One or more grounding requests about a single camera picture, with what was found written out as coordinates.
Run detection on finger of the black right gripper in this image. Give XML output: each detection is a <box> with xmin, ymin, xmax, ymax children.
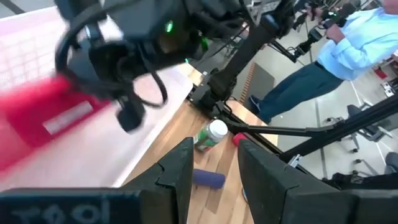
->
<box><xmin>116</xmin><ymin>93</ymin><xmax>146</xmax><ymax>134</ymax></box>

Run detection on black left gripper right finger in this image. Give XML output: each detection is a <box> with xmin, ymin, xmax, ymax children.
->
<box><xmin>237</xmin><ymin>139</ymin><xmax>358</xmax><ymax>224</ymax></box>

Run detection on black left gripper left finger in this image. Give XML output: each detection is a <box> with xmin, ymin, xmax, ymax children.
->
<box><xmin>121</xmin><ymin>136</ymin><xmax>195</xmax><ymax>224</ymax></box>

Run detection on purple bandage roll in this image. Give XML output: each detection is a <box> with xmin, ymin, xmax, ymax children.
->
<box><xmin>192</xmin><ymin>168</ymin><xmax>226</xmax><ymax>190</ymax></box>

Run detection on red bandage roll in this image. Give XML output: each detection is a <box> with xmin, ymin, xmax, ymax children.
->
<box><xmin>231</xmin><ymin>132</ymin><xmax>249</xmax><ymax>147</ymax></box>

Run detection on red first aid kit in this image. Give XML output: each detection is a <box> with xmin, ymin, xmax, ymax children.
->
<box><xmin>0</xmin><ymin>74</ymin><xmax>110</xmax><ymax>172</ymax></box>

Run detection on dark floor mat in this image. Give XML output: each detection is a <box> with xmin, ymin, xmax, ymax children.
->
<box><xmin>238</xmin><ymin>61</ymin><xmax>276</xmax><ymax>114</ymax></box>

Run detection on grey office chair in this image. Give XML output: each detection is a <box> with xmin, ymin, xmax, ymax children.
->
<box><xmin>325</xmin><ymin>99</ymin><xmax>394</xmax><ymax>156</ymax></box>

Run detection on person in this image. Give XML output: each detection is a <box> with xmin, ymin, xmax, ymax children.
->
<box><xmin>248</xmin><ymin>0</ymin><xmax>398</xmax><ymax>124</ymax></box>

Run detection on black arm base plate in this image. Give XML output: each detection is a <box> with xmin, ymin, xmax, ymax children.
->
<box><xmin>186</xmin><ymin>71</ymin><xmax>240</xmax><ymax>121</ymax></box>

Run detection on black metal table frame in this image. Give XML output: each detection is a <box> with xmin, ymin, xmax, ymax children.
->
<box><xmin>217</xmin><ymin>95</ymin><xmax>398</xmax><ymax>191</ymax></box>

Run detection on black handheld camera rig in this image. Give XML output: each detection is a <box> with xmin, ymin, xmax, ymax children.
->
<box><xmin>269</xmin><ymin>2</ymin><xmax>357</xmax><ymax>63</ymax></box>

